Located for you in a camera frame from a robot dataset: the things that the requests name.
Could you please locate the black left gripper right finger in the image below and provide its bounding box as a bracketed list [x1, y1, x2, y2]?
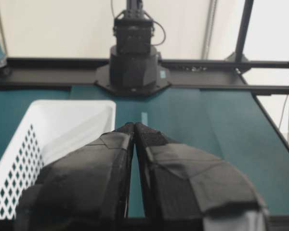
[134, 123, 269, 231]

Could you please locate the light blue tape strip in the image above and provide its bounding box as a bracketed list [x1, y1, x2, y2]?
[141, 112, 148, 126]

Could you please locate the white perforated plastic basket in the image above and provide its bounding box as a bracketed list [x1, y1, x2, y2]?
[0, 100, 116, 220]

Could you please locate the black vertical frame post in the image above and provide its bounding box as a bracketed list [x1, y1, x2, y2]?
[226, 0, 254, 63]

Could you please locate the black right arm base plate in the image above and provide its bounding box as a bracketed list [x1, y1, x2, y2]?
[95, 54, 171, 97]

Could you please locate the black aluminium frame rail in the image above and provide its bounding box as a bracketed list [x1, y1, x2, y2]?
[0, 58, 289, 97]

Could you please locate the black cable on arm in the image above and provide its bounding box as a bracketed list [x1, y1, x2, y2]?
[151, 19, 166, 46]

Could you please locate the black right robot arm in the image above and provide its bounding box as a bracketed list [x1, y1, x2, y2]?
[109, 0, 269, 231]

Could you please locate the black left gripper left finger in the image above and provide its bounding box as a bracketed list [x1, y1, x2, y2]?
[15, 123, 134, 231]

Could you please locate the black clamp bracket left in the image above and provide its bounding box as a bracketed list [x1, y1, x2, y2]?
[0, 56, 11, 77]

